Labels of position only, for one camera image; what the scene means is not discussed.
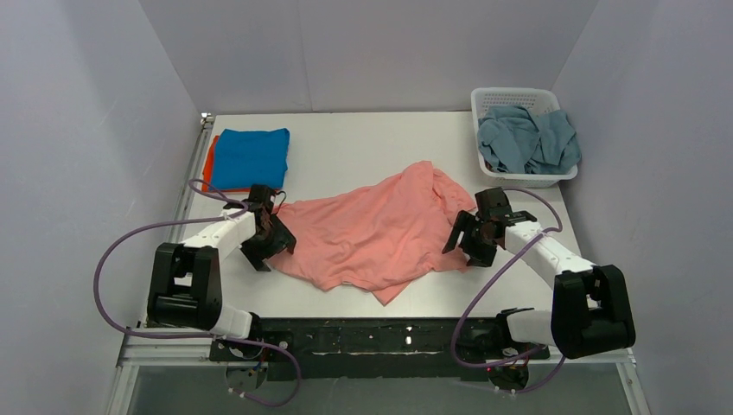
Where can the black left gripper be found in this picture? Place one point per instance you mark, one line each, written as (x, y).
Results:
(274, 240)

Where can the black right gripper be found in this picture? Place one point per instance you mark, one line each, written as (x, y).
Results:
(474, 233)

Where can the pink t shirt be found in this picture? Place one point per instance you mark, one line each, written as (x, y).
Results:
(377, 238)

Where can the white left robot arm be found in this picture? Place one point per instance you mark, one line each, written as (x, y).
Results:
(186, 289)

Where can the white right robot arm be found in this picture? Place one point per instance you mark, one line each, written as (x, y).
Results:
(590, 310)

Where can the folded blue t shirt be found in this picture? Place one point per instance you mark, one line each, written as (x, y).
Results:
(250, 158)

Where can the folded orange t shirt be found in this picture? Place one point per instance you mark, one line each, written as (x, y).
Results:
(209, 166)

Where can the grey-blue t shirt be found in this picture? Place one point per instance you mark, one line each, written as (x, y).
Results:
(514, 140)

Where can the white plastic basket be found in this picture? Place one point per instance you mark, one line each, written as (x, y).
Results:
(538, 101)

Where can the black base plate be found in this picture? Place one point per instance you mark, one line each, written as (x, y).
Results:
(369, 348)

